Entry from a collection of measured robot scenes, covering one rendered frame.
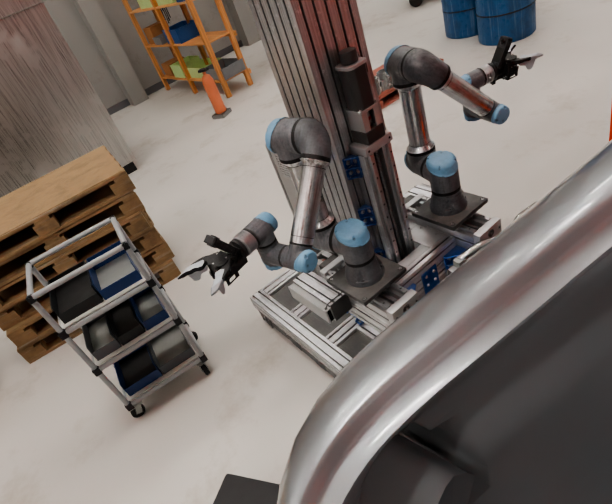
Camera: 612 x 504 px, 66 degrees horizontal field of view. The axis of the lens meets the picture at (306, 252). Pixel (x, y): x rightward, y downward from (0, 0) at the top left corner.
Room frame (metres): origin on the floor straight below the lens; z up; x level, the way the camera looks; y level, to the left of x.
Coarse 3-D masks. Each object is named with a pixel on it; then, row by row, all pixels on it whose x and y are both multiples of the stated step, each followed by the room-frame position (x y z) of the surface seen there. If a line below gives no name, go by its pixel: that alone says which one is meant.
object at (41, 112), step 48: (0, 0) 5.71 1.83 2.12; (0, 48) 5.62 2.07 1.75; (48, 48) 5.80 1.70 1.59; (0, 96) 5.51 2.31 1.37; (48, 96) 5.68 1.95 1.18; (96, 96) 5.87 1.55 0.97; (0, 144) 5.39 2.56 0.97; (48, 144) 5.56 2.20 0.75; (96, 144) 5.75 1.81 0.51; (0, 192) 5.26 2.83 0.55
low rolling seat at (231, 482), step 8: (224, 480) 1.11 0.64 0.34; (232, 480) 1.10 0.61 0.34; (240, 480) 1.08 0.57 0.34; (248, 480) 1.07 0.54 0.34; (256, 480) 1.06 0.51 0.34; (224, 488) 1.08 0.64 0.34; (232, 488) 1.06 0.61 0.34; (240, 488) 1.05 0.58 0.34; (248, 488) 1.04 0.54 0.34; (256, 488) 1.03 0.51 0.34; (264, 488) 1.01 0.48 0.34; (272, 488) 1.00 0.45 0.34; (216, 496) 1.06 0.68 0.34; (224, 496) 1.05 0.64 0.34; (232, 496) 1.03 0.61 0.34; (240, 496) 1.02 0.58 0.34; (248, 496) 1.01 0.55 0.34; (256, 496) 1.00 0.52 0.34; (264, 496) 0.98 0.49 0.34; (272, 496) 0.97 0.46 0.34
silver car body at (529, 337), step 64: (576, 192) 0.34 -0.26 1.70; (512, 256) 0.31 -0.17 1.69; (576, 256) 0.28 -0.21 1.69; (448, 320) 0.28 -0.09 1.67; (512, 320) 0.25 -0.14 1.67; (576, 320) 0.33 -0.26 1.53; (384, 384) 0.26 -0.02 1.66; (448, 384) 0.23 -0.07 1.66; (512, 384) 0.30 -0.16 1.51; (576, 384) 0.30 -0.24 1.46; (320, 448) 0.23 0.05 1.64; (384, 448) 0.28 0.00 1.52; (448, 448) 0.29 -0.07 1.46; (512, 448) 0.27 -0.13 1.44; (576, 448) 0.30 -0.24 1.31
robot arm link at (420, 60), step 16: (416, 48) 1.65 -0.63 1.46; (416, 64) 1.59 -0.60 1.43; (432, 64) 1.57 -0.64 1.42; (416, 80) 1.60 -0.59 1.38; (432, 80) 1.57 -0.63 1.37; (448, 80) 1.56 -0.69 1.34; (464, 80) 1.61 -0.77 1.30; (464, 96) 1.59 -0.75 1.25; (480, 96) 1.60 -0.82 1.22; (480, 112) 1.61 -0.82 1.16; (496, 112) 1.59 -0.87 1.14
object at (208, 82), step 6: (198, 72) 6.65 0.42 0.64; (204, 72) 6.63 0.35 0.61; (204, 78) 6.60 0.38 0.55; (210, 78) 6.60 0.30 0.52; (204, 84) 6.60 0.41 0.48; (210, 84) 6.58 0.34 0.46; (210, 90) 6.58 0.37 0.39; (216, 90) 6.60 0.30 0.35; (210, 96) 6.59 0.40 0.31; (216, 96) 6.58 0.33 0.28; (216, 102) 6.57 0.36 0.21; (222, 102) 6.61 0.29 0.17; (216, 108) 6.58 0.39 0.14; (222, 108) 6.58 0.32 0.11; (228, 108) 6.65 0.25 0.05; (216, 114) 6.61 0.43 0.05; (222, 114) 6.51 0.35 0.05
